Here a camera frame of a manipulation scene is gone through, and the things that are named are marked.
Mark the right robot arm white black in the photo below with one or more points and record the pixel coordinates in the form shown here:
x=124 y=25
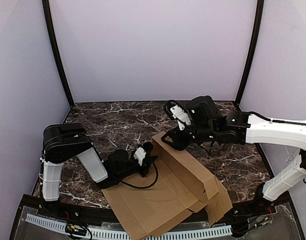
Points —
x=200 y=121

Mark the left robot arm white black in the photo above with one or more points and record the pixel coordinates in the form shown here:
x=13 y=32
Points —
x=65 y=142

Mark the right small circuit board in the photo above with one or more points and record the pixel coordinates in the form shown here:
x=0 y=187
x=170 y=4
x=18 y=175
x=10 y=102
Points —
x=260 y=221

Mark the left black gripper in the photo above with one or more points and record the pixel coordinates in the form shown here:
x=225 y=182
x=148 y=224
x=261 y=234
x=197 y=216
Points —
x=146 y=162

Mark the left black frame post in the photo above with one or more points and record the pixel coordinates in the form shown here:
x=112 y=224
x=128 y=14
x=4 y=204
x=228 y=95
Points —
x=56 y=52

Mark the black front frame rail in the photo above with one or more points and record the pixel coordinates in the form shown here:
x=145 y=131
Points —
x=240 y=213

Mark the right black frame post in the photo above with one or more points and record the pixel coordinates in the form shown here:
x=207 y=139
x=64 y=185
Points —
x=251 y=52

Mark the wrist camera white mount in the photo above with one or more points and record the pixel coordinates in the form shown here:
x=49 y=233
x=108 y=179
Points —
x=177 y=111
x=142 y=154

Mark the white slotted cable duct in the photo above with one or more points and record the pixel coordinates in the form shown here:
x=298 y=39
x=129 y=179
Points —
x=103 y=234

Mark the left small circuit board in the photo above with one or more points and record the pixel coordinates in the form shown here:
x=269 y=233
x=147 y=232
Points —
x=75 y=230

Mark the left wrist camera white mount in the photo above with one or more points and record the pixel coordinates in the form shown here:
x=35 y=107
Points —
x=142 y=154

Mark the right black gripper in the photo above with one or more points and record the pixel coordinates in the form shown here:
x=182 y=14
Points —
x=184 y=136

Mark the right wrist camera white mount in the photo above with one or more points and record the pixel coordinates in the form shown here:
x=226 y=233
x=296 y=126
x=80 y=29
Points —
x=177 y=111

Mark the black frame post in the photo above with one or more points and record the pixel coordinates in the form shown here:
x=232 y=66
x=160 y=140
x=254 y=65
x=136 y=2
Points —
x=56 y=52
x=251 y=52

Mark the brown cardboard box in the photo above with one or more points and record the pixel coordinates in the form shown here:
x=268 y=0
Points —
x=184 y=187

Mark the small circuit board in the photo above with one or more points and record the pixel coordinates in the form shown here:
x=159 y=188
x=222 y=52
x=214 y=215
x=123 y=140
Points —
x=75 y=230
x=260 y=221

